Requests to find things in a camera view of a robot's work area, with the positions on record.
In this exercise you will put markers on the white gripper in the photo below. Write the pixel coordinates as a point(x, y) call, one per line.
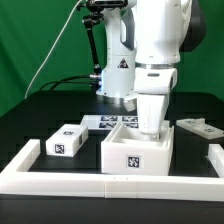
point(153, 87)

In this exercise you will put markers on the small white tagged block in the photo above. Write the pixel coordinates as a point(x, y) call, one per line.
point(67, 140)

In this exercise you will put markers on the white door panel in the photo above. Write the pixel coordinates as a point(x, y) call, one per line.
point(199, 127)

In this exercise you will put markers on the white cabinet body box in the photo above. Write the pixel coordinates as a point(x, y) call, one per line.
point(127, 151)

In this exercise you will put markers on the white flat panel four tags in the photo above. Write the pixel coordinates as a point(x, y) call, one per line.
point(108, 122)

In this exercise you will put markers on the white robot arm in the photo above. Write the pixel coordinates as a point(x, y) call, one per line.
point(144, 42)

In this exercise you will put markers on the white U-shaped workspace frame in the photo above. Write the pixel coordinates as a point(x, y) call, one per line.
point(17, 178)

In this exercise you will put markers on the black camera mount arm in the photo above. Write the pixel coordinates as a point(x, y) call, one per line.
point(95, 17)

